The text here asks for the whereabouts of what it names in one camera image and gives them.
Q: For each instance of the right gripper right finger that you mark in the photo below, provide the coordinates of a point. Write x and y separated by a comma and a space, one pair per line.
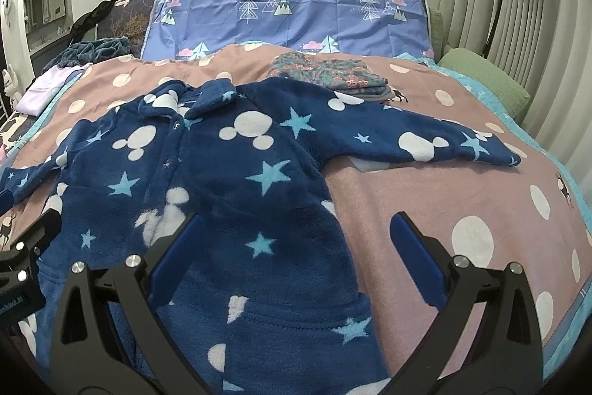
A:
506, 355

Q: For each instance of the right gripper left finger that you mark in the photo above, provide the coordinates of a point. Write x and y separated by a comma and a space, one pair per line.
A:
87, 356

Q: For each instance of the navy fleece star pajama top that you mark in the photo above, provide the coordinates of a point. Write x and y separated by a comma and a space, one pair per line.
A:
270, 302

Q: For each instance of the pink polka dot bedspread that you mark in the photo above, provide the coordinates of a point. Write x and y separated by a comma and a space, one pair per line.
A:
533, 214

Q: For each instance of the lavender folded cloth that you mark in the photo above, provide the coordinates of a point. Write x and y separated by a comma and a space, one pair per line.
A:
44, 88

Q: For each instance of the white bear figurine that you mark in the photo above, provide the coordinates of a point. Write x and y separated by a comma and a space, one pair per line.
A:
11, 86

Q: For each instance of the teal crumpled blanket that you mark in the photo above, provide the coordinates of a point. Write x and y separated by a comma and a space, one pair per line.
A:
85, 52

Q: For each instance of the grey folded garment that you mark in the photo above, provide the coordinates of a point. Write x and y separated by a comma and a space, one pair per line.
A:
377, 94

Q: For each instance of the green pillow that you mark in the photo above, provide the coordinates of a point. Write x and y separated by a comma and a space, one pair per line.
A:
513, 96

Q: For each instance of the black garment on headboard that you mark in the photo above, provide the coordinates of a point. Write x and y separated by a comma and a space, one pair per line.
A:
89, 20

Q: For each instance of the dark patterned pillow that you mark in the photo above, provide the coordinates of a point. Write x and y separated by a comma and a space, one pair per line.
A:
127, 18

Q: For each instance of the floral folded garment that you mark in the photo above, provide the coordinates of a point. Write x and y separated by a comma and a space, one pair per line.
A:
344, 75

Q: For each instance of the beige pleated curtain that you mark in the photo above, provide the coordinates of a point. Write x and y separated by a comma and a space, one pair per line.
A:
544, 45

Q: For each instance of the blue tree print pillow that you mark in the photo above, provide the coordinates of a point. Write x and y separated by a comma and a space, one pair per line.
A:
196, 29

